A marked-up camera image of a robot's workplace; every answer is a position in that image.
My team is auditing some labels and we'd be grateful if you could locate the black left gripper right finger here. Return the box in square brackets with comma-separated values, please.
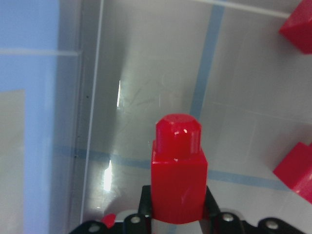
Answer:
[203, 186, 220, 219]

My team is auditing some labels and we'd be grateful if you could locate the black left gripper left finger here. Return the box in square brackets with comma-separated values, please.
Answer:
[138, 185, 153, 218]

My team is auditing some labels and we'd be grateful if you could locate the red block carried to tray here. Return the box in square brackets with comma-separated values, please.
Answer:
[151, 114, 208, 224]

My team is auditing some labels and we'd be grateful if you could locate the red block beside pair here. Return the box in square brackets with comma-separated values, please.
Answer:
[273, 142, 312, 203]

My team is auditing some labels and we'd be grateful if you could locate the clear plastic storage box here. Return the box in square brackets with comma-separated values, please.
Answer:
[65, 0, 312, 234]

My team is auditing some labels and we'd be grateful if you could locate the blue plastic tray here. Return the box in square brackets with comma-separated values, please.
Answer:
[0, 0, 82, 234]

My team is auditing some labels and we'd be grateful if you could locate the red block upper pair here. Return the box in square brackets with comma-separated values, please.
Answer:
[278, 0, 312, 54]

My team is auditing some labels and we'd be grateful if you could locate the small red piece front edge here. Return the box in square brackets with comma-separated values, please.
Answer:
[101, 214, 116, 229]

